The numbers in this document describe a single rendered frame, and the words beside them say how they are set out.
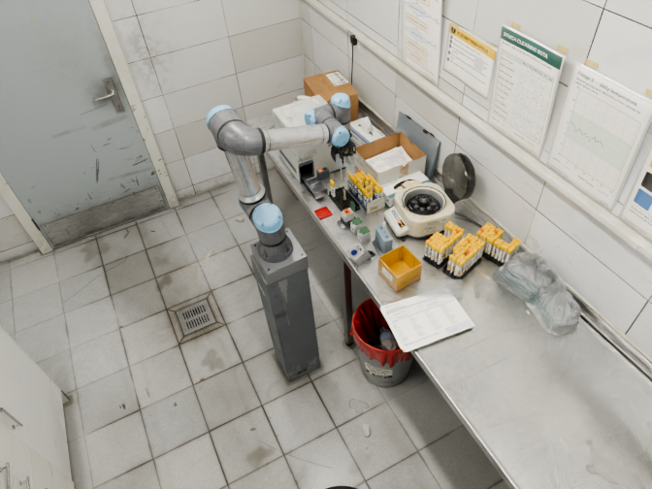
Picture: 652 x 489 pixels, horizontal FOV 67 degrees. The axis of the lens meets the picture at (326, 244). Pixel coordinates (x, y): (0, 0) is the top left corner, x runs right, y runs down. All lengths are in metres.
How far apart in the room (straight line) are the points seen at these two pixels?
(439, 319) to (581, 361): 0.52
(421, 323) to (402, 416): 0.89
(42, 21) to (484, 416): 2.91
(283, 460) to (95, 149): 2.29
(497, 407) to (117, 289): 2.56
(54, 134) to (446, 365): 2.72
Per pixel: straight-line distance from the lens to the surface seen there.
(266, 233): 2.02
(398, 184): 2.49
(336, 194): 2.49
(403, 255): 2.18
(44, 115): 3.53
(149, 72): 3.54
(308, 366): 2.83
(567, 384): 2.00
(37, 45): 3.36
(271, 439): 2.76
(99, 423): 3.09
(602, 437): 1.95
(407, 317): 2.00
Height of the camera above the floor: 2.53
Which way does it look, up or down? 47 degrees down
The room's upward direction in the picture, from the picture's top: 5 degrees counter-clockwise
